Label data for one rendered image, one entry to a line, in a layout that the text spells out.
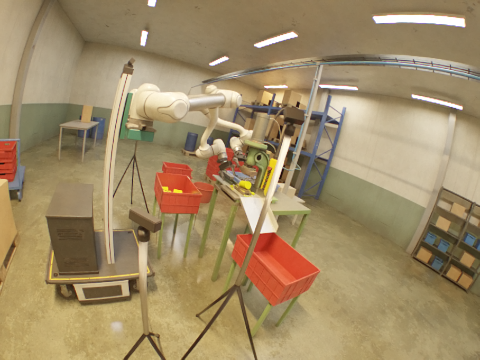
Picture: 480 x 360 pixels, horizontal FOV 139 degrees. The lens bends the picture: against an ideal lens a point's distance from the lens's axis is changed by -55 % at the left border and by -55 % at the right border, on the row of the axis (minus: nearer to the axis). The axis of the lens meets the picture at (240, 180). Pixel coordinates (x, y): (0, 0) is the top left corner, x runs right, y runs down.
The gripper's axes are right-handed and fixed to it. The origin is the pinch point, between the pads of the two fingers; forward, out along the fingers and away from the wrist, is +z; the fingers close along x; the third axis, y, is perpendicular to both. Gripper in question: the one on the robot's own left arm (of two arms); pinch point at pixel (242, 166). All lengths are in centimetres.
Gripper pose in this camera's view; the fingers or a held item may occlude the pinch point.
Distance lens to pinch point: 189.9
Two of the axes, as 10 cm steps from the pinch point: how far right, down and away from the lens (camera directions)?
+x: 8.3, 0.9, 5.5
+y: 4.9, -5.9, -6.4
